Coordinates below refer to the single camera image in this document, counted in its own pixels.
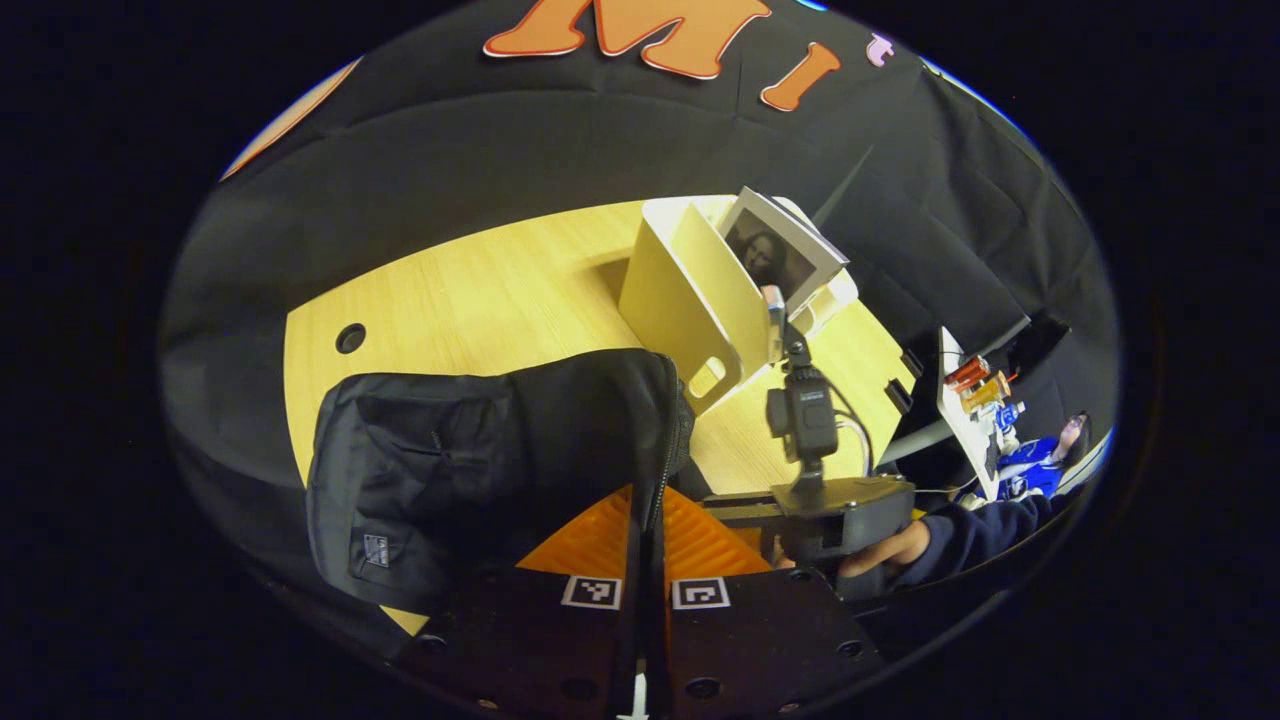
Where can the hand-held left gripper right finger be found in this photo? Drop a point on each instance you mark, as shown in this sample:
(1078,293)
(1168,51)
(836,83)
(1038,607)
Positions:
(770,640)

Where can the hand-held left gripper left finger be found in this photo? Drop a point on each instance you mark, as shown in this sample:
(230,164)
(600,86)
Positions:
(520,640)

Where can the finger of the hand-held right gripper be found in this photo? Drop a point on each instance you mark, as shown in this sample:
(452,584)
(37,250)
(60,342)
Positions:
(740,510)

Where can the grey portrait cover book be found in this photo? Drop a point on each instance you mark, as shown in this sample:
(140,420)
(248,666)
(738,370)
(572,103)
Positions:
(775,255)

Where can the white bookshelf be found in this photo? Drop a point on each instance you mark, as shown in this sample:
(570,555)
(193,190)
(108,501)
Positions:
(680,300)

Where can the black schoolbag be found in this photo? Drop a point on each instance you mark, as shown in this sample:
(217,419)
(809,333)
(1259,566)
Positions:
(450,460)

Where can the white side desk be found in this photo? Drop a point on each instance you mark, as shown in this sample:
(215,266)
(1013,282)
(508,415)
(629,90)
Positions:
(952,405)

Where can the small red bottle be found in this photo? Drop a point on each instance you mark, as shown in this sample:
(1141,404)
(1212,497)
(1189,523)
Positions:
(968,372)

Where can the small orange bottle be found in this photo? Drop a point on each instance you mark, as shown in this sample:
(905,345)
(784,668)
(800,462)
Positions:
(988,390)

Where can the small blue bottle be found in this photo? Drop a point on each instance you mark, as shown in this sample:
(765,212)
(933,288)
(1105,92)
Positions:
(1008,415)

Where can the black backdrop cloth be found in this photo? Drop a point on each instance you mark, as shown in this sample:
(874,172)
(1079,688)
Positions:
(450,150)

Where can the black table edge bracket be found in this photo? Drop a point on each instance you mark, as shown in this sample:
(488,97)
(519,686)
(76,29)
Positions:
(897,395)
(910,362)

